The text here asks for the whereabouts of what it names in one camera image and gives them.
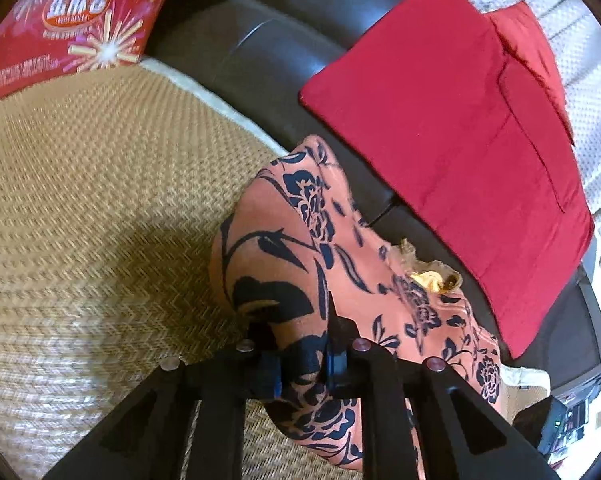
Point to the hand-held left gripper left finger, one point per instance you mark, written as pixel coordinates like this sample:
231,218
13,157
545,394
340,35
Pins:
271,376

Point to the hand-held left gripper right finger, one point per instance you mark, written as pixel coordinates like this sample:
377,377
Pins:
336,367

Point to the pink floral garment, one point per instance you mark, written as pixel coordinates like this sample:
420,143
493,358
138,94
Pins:
290,240

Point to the tan woven mat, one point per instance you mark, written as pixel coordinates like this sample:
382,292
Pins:
95,200

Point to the red folded garment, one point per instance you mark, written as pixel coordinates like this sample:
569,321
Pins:
445,125

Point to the black leather bench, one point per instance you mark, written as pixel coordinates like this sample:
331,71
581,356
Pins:
260,55

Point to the white quilted blanket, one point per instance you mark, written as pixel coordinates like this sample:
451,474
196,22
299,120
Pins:
590,85

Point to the red printed plastic bag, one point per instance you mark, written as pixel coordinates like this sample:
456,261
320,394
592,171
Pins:
65,20

